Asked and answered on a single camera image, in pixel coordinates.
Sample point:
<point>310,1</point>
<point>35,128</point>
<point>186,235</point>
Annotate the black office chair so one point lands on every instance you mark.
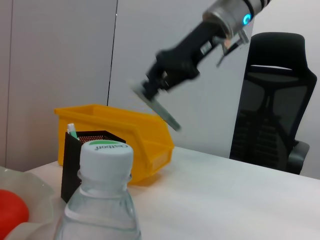
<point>272,112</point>

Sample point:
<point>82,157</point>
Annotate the clear green-label water bottle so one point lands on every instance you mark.
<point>105,200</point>

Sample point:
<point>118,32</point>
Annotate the orange toy fruit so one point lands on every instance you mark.
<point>12,207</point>

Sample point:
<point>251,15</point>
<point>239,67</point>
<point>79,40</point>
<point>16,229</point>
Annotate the grey marker pen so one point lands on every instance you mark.
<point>165,116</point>

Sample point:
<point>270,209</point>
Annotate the pale green wavy fruit plate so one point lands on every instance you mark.
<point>37,190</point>

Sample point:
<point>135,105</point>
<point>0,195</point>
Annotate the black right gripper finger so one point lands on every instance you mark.
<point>151,80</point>
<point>158,90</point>

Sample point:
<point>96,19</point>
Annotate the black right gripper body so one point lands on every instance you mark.
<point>182,62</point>

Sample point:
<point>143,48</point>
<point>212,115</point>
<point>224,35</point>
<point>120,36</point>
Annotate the mint green pen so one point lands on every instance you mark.
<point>73,132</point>

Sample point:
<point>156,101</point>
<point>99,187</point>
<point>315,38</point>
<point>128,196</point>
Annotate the yellow plastic bin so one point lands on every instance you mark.
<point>150,140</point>

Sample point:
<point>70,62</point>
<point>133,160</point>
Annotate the black mesh pen holder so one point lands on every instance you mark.
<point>71,162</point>

